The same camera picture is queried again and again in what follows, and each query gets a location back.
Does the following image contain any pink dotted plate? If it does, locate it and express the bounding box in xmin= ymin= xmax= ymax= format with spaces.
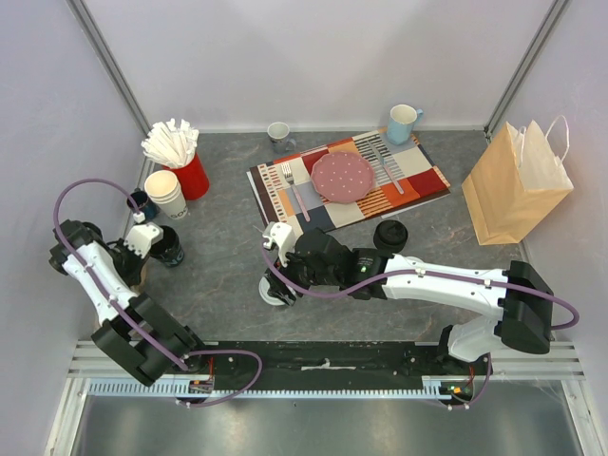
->
xmin=311 ymin=152 xmax=375 ymax=204

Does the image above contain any brown paper bag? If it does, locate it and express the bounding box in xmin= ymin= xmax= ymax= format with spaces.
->
xmin=462 ymin=115 xmax=574 ymax=245

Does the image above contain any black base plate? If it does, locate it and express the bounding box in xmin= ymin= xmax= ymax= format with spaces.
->
xmin=190 ymin=341 xmax=487 ymax=390

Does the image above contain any fork pink handle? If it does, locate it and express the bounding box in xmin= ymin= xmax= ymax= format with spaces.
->
xmin=280 ymin=161 xmax=311 ymax=222

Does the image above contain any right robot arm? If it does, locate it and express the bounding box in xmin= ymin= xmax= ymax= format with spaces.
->
xmin=259 ymin=223 xmax=553 ymax=374

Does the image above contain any white paper cup stack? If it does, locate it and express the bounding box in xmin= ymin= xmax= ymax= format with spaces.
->
xmin=144 ymin=170 xmax=188 ymax=219

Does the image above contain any white lid stack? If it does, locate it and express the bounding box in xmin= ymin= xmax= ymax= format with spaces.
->
xmin=406 ymin=256 xmax=424 ymax=264

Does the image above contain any black plastic cup stack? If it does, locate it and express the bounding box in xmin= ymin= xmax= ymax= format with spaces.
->
xmin=150 ymin=225 xmax=184 ymax=268

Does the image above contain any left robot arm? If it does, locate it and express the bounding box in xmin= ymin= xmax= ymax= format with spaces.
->
xmin=49 ymin=219 xmax=209 ymax=387

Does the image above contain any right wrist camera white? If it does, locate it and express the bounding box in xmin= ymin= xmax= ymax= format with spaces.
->
xmin=262 ymin=222 xmax=296 ymax=267

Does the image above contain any black lid stack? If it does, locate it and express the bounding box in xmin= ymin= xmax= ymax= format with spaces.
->
xmin=372 ymin=219 xmax=409 ymax=254

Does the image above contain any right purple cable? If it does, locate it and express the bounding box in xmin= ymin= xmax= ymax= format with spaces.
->
xmin=259 ymin=239 xmax=581 ymax=412

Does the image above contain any red straw holder cup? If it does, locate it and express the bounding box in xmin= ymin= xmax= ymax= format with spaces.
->
xmin=164 ymin=153 xmax=210 ymax=200

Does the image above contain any small grey patterned mug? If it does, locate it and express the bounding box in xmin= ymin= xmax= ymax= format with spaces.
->
xmin=267 ymin=122 xmax=296 ymax=154

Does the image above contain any dark blue mug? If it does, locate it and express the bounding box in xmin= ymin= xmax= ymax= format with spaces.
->
xmin=126 ymin=188 xmax=160 ymax=221

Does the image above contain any patchwork placemat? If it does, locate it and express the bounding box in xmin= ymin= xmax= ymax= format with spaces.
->
xmin=247 ymin=128 xmax=450 ymax=237

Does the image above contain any light blue mug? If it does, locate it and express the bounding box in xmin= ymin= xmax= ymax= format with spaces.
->
xmin=387 ymin=104 xmax=424 ymax=145

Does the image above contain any cardboard cup carrier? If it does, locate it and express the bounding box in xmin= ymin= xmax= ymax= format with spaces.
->
xmin=130 ymin=264 xmax=148 ymax=294

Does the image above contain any white wrapped straws bundle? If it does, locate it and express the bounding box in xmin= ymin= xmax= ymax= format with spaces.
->
xmin=141 ymin=119 xmax=200 ymax=169

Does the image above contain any cable duct rail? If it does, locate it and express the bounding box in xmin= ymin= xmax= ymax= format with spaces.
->
xmin=86 ymin=378 xmax=451 ymax=400

